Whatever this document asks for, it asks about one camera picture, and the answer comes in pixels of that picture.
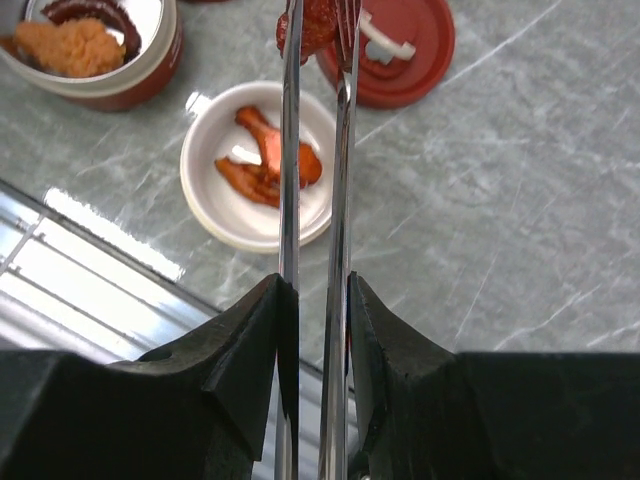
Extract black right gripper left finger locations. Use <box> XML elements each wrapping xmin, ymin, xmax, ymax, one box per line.
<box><xmin>1</xmin><ymin>274</ymin><xmax>298</xmax><ymax>479</ymax></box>

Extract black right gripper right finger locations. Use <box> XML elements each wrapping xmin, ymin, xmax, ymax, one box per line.
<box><xmin>349</xmin><ymin>275</ymin><xmax>639</xmax><ymax>479</ymax></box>

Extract metal serving tongs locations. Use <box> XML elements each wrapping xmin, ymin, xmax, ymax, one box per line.
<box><xmin>279</xmin><ymin>1</ymin><xmax>361</xmax><ymax>479</ymax></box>

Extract orange bacon strip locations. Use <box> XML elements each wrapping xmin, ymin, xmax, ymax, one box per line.
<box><xmin>214</xmin><ymin>157</ymin><xmax>280</xmax><ymax>208</ymax></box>

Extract red-brown chicken wing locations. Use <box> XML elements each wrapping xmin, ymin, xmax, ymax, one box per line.
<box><xmin>235</xmin><ymin>106</ymin><xmax>323</xmax><ymax>188</ymax></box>

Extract red container lid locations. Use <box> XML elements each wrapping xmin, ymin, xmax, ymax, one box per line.
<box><xmin>314</xmin><ymin>0</ymin><xmax>457</xmax><ymax>110</ymax></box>

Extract orange fried cutlet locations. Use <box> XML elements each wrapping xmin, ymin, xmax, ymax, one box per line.
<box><xmin>13</xmin><ymin>18</ymin><xmax>126</xmax><ymax>78</ymax></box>

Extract red-brown drumstick piece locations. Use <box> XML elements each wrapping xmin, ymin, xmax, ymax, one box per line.
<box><xmin>300</xmin><ymin>0</ymin><xmax>337</xmax><ymax>65</ymax></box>

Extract curved red sausage piece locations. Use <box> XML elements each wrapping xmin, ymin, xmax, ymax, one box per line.
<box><xmin>41</xmin><ymin>0</ymin><xmax>142</xmax><ymax>62</ymax></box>

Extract white round container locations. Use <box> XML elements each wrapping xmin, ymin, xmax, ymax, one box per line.
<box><xmin>180</xmin><ymin>81</ymin><xmax>336</xmax><ymax>253</ymax></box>

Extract metal round container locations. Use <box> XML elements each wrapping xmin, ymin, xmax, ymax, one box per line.
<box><xmin>1</xmin><ymin>1</ymin><xmax>183</xmax><ymax>111</ymax></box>

